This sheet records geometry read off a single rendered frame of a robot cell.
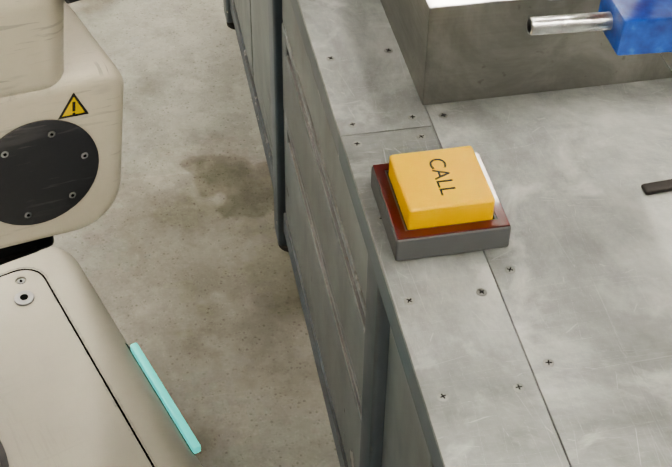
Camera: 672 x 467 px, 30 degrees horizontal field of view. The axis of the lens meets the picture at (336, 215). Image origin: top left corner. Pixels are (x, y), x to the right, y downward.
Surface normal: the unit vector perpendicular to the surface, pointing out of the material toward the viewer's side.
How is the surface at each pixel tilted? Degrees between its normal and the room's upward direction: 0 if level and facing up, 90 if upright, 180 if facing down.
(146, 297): 0
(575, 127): 0
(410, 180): 0
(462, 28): 90
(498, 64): 90
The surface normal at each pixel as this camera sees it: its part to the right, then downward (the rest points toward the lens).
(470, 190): 0.01, -0.74
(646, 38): 0.18, 0.67
